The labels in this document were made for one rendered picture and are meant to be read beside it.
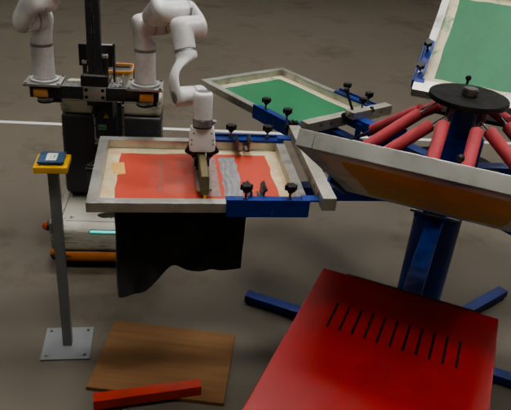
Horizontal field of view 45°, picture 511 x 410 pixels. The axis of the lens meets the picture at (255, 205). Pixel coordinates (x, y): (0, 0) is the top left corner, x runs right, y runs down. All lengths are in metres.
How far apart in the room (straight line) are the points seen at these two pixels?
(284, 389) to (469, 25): 2.67
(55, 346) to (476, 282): 2.36
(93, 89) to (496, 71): 1.98
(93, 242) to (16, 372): 0.85
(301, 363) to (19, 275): 2.43
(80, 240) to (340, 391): 2.36
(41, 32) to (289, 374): 1.96
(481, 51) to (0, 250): 2.85
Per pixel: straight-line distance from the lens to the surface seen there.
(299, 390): 1.34
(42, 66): 2.89
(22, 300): 3.43
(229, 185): 2.39
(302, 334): 1.47
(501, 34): 3.62
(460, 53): 3.49
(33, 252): 3.78
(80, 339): 3.13
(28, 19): 2.76
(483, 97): 2.62
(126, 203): 2.19
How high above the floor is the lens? 2.05
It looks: 29 degrees down
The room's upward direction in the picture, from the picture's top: 5 degrees clockwise
